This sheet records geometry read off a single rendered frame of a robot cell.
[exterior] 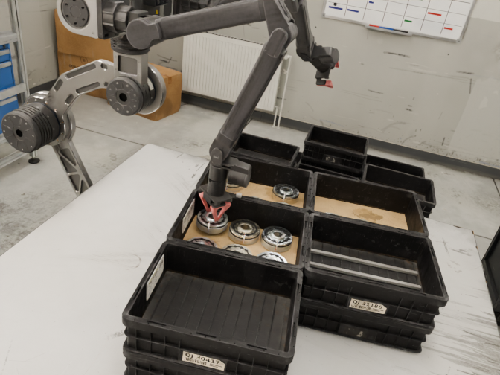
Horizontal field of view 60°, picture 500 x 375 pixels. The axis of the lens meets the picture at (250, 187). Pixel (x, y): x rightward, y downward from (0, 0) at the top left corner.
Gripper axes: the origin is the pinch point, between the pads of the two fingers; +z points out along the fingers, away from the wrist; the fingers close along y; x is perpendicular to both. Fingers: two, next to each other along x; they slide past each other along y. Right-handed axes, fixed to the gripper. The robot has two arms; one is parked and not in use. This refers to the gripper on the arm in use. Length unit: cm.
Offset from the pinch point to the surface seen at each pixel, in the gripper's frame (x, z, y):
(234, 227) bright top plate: -5.1, 2.6, -6.0
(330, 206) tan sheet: -50, 6, -7
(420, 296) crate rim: -29, -6, -60
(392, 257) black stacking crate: -48, 5, -39
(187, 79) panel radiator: -146, 71, 286
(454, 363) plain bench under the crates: -42, 17, -73
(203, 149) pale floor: -114, 96, 190
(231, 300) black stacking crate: 11.5, 5.0, -30.7
